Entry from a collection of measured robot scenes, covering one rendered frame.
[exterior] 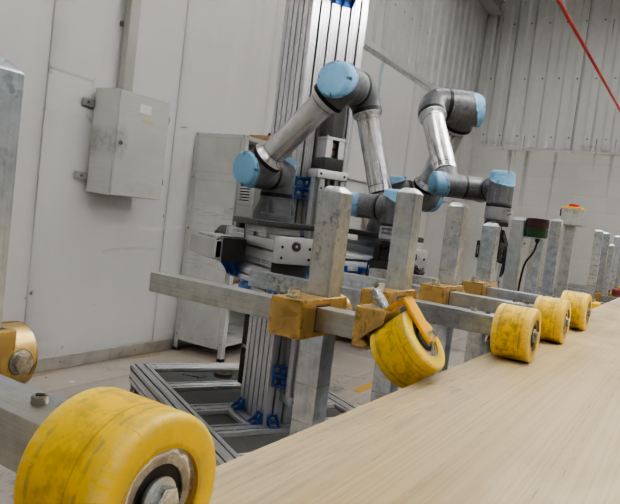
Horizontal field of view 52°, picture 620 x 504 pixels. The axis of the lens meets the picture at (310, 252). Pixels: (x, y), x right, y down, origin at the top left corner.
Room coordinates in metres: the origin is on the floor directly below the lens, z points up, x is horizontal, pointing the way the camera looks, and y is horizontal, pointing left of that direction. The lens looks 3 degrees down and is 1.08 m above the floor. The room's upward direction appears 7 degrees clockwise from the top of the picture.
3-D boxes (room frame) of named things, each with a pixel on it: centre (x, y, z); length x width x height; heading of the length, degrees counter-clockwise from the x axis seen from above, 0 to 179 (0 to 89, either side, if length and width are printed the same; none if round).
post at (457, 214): (1.29, -0.29, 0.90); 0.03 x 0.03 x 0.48; 58
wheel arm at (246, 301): (0.89, 0.08, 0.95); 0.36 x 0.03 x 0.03; 58
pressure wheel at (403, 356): (0.76, -0.13, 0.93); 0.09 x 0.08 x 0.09; 58
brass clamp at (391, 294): (1.06, -0.15, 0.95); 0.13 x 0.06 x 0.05; 148
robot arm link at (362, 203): (1.94, -0.16, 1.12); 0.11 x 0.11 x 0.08; 58
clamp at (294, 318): (0.85, -0.01, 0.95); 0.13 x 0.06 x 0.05; 148
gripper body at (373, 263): (1.87, -0.23, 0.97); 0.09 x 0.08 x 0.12; 58
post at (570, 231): (2.36, -0.96, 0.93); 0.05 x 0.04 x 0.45; 148
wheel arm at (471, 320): (1.06, -0.11, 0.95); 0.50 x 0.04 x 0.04; 58
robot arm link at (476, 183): (2.01, -0.51, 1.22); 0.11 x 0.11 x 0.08; 12
